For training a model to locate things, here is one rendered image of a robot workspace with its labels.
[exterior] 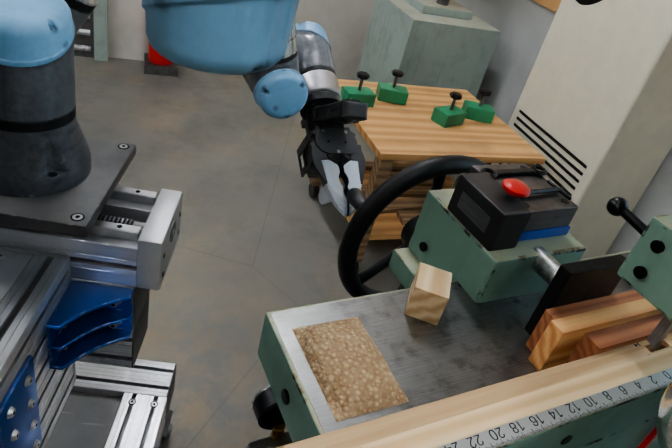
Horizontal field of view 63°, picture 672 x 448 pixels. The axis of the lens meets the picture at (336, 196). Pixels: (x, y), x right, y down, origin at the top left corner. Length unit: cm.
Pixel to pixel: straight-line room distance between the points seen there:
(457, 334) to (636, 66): 154
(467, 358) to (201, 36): 40
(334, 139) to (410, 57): 182
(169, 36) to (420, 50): 242
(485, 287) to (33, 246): 60
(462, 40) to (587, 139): 91
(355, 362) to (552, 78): 190
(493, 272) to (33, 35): 57
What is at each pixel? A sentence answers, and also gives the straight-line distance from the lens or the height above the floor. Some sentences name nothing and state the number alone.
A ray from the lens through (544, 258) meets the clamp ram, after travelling 64.
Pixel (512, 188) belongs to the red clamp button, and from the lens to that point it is 60.
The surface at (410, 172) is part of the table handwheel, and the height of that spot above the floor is 93.
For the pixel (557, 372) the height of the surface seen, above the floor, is 94.
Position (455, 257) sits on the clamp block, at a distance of 64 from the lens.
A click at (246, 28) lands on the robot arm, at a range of 27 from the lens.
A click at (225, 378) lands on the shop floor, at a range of 163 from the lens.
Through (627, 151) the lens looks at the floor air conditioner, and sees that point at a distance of 212.
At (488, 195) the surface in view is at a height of 101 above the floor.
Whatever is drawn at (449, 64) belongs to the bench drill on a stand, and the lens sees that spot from 278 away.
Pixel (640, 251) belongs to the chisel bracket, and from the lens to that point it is 57.
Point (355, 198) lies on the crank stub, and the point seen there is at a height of 86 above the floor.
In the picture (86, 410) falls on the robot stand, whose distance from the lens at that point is 132.
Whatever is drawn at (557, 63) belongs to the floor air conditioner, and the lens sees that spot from 228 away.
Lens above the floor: 128
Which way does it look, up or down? 32 degrees down
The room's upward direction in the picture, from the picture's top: 15 degrees clockwise
